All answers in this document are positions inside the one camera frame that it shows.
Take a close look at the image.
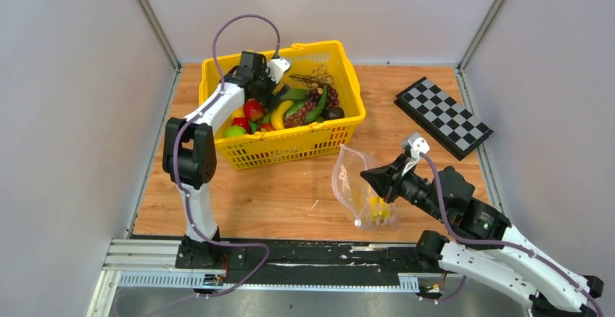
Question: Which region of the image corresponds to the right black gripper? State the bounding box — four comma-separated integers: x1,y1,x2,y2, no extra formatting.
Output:
358,154,446,223

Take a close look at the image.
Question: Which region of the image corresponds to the yellow banana bunch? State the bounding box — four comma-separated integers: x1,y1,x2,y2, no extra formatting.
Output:
368,194,392,224

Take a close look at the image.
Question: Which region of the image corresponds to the clear zip top bag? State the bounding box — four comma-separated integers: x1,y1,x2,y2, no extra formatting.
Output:
331,144,398,230

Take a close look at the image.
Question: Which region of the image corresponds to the green leafy vegetable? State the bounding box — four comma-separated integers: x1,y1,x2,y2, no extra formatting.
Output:
281,88,309,102

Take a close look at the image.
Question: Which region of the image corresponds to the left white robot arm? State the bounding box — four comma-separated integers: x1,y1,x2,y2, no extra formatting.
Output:
162,52,291,269

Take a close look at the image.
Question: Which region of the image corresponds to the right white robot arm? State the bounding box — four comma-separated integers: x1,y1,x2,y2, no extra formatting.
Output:
360,153,605,316

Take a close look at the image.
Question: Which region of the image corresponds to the red apple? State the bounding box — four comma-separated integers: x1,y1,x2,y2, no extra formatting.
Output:
242,99,266,122

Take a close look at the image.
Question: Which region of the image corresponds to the yellow pear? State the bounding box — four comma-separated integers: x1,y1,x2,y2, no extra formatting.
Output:
231,107,245,119

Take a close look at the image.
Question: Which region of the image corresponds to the single yellow banana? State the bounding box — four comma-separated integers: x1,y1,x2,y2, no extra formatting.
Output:
271,100,294,131

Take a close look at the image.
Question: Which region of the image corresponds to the red bell pepper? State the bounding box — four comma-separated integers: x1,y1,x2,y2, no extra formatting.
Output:
232,117,252,134

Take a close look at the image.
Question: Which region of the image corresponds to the green apple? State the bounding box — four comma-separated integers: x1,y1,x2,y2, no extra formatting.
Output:
223,125,248,139

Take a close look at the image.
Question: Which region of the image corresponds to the green chili pepper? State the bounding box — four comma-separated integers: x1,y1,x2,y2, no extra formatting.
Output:
305,85,329,123

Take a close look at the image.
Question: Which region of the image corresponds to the yellow plastic basket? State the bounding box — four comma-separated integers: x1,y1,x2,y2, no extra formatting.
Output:
215,40,366,170

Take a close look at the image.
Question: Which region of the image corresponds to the dark avocado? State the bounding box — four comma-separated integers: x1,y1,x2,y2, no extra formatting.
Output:
321,106,345,120

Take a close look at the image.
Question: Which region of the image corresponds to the folded black chessboard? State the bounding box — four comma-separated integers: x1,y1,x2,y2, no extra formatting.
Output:
394,77,493,160

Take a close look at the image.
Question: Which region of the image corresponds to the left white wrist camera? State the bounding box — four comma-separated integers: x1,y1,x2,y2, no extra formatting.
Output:
267,57,292,84

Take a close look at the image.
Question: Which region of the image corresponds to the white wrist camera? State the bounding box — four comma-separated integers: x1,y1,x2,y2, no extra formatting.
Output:
401,132,431,176
267,57,292,84

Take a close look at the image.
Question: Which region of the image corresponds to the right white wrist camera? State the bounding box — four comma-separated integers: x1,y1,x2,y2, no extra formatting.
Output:
401,132,431,176

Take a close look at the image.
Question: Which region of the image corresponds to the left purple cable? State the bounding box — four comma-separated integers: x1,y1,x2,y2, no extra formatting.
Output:
172,14,281,299

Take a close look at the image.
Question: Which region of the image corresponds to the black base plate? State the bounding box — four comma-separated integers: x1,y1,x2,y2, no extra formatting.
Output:
196,238,443,286

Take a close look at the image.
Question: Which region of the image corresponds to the white slotted cable duct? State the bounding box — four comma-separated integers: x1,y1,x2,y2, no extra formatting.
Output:
102,239,422,292

